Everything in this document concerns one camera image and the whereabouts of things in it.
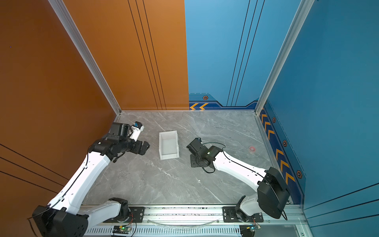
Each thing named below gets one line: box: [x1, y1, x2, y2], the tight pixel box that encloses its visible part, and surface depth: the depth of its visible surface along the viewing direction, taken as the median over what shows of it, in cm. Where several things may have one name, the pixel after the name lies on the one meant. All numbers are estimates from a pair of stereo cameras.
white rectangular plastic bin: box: [158, 130, 180, 160], surface depth 99 cm
